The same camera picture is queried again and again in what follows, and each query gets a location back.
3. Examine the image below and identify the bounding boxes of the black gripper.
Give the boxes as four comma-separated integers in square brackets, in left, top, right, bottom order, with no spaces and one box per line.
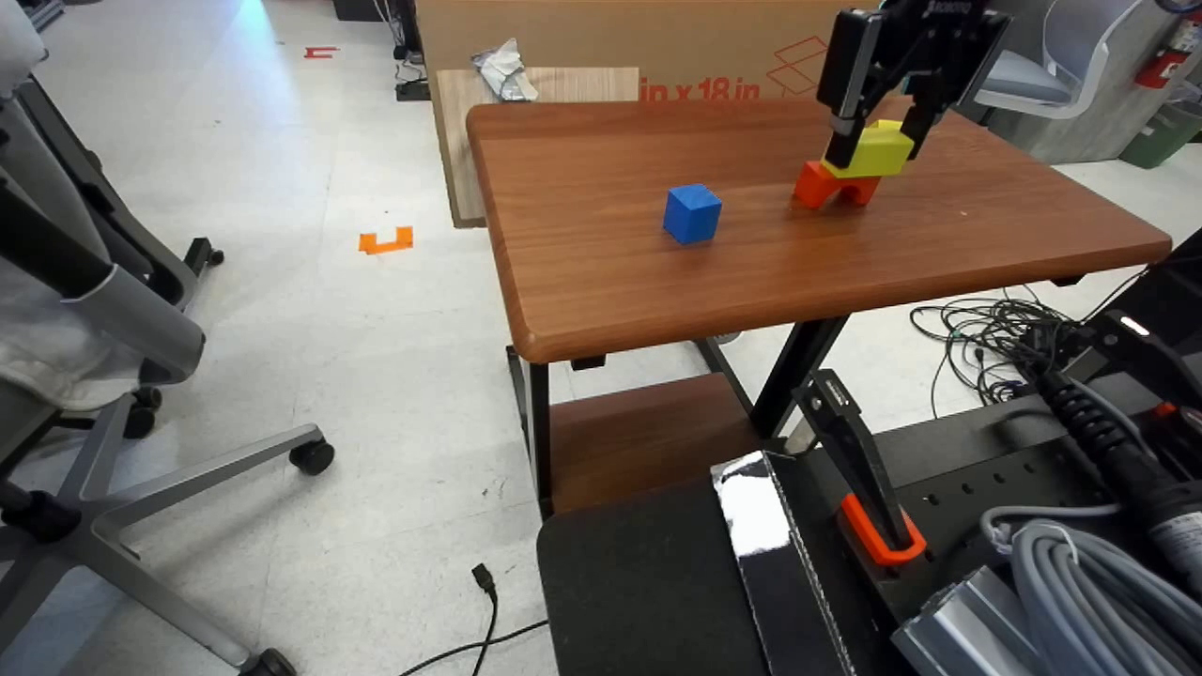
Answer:
[817,0,1013,169]

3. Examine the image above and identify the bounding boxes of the yellow rectangular block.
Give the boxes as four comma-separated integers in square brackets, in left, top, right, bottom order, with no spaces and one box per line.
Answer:
[818,118,919,183]

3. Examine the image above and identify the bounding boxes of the orange arch block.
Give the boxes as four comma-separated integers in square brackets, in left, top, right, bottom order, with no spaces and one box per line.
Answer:
[790,157,884,214]

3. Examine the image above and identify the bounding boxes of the blue cube block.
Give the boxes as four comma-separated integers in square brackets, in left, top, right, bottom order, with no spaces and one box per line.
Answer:
[660,182,730,248]

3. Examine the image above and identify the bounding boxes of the white plastic chair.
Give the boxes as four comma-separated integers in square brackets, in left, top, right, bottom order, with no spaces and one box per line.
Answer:
[973,0,1150,123]

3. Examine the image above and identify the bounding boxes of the large printed cardboard box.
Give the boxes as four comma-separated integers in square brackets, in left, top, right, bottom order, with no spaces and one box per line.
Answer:
[415,0,878,107]

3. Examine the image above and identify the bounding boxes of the red fire extinguisher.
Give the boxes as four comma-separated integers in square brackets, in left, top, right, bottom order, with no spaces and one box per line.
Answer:
[1135,8,1195,95]

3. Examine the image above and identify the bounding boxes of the green bin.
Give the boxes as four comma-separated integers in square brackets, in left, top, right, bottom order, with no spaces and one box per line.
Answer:
[1115,103,1202,174]

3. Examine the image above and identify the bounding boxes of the black clamp with orange trigger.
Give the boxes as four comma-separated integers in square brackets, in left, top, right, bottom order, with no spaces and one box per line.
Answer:
[794,368,936,576]

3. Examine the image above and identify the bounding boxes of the crumpled white plastic wrap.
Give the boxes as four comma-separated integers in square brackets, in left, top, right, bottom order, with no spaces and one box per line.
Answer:
[469,33,545,109]

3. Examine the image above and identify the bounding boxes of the wooden lower table shelf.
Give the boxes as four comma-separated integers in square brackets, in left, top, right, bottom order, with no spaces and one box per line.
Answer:
[545,368,770,517]

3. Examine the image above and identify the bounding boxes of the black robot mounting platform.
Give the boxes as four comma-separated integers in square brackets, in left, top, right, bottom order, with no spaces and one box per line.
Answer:
[534,241,1202,676]

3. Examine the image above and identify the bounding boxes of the grey office chair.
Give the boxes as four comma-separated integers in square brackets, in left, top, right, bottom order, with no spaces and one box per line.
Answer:
[0,72,338,676]

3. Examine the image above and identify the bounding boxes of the tangled thin cables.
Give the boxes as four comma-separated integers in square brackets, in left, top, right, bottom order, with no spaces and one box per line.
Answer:
[907,288,1138,421]

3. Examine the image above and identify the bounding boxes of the black table leg frame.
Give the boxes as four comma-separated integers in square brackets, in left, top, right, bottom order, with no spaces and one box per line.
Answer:
[502,312,857,517]

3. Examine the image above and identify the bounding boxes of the thick black cable connector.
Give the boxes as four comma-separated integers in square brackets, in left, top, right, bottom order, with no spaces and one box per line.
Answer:
[999,315,1202,592]

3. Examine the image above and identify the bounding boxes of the orange bracket piece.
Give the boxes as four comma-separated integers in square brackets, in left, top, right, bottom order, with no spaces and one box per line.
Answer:
[356,223,420,258]

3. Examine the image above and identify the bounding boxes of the coiled grey cable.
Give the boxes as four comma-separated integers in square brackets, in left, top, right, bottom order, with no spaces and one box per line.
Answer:
[977,502,1202,676]

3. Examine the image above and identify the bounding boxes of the thin black power cable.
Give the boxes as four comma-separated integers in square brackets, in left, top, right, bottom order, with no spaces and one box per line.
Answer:
[393,559,555,676]

